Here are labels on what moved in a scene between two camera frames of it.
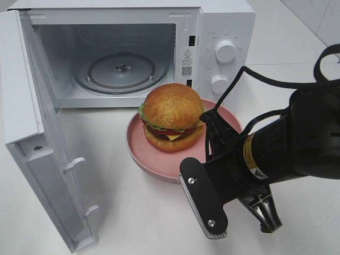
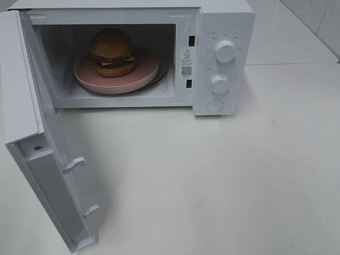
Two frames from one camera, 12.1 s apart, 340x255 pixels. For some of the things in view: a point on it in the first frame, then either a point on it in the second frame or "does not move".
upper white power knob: x=225 y=51 does not move
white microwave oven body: x=110 y=54 does not move
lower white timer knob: x=219 y=84 does not move
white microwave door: x=29 y=127 does not move
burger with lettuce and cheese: x=170 y=115 to x=110 y=51
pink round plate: x=227 y=115 to x=146 y=67
